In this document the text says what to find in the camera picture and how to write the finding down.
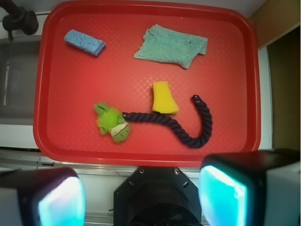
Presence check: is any dark purple rope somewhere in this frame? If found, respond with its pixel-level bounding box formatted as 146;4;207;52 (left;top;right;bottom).
121;94;213;149

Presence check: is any yellow sponge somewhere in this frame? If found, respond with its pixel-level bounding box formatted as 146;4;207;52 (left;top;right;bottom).
152;81;179;114

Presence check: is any black faucet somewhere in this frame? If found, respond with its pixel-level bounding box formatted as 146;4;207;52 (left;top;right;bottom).
0;0;39;41

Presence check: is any red plastic tray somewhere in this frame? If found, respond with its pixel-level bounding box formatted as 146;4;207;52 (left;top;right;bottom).
33;0;261;167

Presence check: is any blue sponge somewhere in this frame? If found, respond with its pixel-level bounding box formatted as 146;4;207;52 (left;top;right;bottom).
64;30;106;57

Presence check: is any teal microfiber cloth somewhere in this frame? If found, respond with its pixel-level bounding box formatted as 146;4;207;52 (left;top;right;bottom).
134;24;208;69

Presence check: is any green plush toy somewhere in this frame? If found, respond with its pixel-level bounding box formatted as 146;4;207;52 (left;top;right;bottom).
94;102;131;144

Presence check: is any grey sink basin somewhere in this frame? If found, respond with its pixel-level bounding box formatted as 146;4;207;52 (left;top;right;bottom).
0;36;41;125

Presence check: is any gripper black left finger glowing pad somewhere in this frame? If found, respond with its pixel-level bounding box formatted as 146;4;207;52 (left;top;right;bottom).
0;168;86;226

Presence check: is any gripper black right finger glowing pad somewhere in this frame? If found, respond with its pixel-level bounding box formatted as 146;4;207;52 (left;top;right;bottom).
198;148;301;226

